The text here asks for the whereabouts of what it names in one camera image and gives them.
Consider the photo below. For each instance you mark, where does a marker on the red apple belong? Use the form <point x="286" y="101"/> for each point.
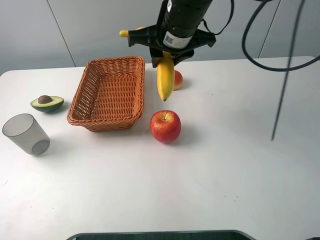
<point x="165" y="126"/>

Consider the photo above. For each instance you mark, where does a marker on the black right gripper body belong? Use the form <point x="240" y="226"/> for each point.
<point x="176" y="30"/>

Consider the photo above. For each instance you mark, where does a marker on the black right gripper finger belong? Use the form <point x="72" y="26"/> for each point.
<point x="177" y="58"/>
<point x="156" y="56"/>

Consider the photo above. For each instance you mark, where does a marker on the brown wicker basket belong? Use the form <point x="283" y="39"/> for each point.
<point x="110" y="94"/>

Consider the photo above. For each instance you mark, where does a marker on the halved avocado with pit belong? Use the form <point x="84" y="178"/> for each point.
<point x="46" y="103"/>

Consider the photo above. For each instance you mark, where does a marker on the orange bread bun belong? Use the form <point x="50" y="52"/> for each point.
<point x="178" y="80"/>

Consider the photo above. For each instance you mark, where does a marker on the grey translucent plastic cup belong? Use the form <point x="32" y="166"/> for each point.
<point x="24" y="130"/>

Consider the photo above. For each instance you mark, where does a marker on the yellow banana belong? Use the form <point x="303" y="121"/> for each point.
<point x="165" y="69"/>

